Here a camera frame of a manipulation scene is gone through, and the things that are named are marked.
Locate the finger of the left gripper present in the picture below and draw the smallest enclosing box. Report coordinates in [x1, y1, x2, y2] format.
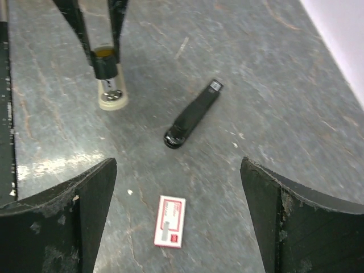
[107, 0, 129, 63]
[53, 0, 93, 66]

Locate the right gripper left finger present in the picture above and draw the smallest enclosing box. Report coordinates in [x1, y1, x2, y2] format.
[1, 158, 117, 272]

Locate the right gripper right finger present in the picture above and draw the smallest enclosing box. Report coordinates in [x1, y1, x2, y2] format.
[240, 157, 363, 272]

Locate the silver and black stapler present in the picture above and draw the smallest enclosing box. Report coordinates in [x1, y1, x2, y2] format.
[78, 0, 129, 111]

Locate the red white staple box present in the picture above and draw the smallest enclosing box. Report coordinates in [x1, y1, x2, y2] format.
[154, 195, 186, 249]

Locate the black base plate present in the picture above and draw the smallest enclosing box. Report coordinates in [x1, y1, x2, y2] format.
[0, 0, 18, 208]

